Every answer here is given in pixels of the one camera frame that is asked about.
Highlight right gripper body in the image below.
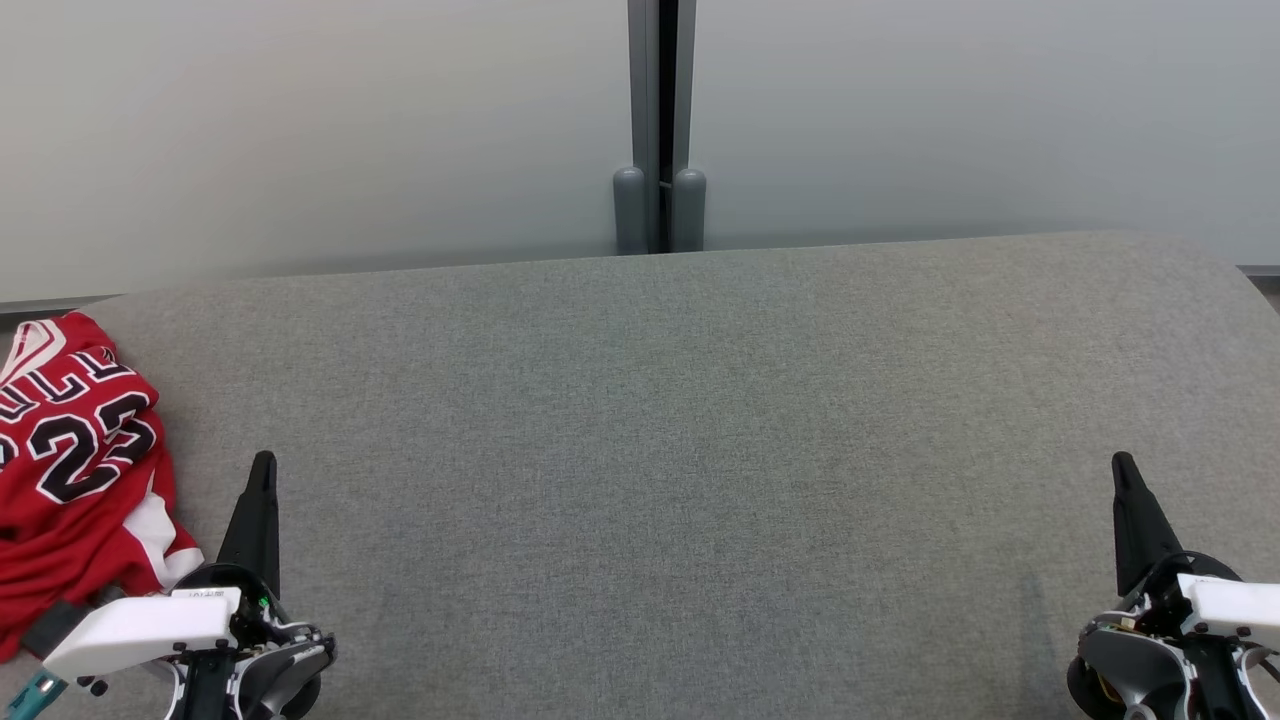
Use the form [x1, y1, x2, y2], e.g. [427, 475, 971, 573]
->
[1140, 550, 1280, 641]

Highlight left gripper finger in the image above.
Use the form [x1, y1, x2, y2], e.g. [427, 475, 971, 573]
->
[217, 450, 281, 599]

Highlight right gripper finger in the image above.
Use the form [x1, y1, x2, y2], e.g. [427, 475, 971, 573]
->
[1112, 452, 1186, 596]

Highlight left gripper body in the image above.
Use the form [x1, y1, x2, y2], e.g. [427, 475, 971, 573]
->
[45, 563, 281, 681]

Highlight red shorts with white stripe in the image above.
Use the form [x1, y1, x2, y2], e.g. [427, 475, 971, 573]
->
[0, 470, 206, 663]

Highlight red Bulls 23 jersey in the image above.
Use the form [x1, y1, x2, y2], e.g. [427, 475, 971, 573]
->
[0, 312, 169, 536]

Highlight left black cable teal plug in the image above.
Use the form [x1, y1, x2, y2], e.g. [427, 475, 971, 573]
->
[3, 668, 68, 720]

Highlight grey partition frame post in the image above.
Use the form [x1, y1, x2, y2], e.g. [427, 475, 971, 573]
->
[672, 0, 707, 253]
[613, 0, 661, 256]

